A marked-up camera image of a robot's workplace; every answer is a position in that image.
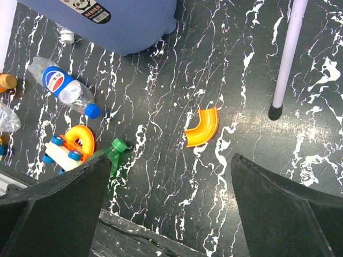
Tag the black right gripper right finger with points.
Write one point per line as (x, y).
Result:
(281, 217)

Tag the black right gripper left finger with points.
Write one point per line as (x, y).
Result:
(56, 217)

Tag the green plastic bottle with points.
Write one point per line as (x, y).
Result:
(113, 152)

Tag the clear plastic bottle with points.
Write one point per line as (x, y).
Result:
(10, 122)

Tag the Pepsi plastic bottle blue cap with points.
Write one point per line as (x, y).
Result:
(64, 87)

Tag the orange juice bottle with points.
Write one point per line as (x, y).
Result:
(7, 82)

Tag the clear bottle white cap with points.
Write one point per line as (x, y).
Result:
(66, 36)

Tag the blue plastic bin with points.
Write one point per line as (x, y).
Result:
(123, 27)

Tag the toy cart blue wheels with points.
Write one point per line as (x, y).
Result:
(57, 152)

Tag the blue yellow toy block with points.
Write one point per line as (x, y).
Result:
(2, 149)

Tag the orange curved track piece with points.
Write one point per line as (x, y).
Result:
(206, 128)

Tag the lilac music stand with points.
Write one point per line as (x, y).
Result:
(292, 37)

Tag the orange ring toy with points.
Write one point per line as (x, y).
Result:
(80, 143)

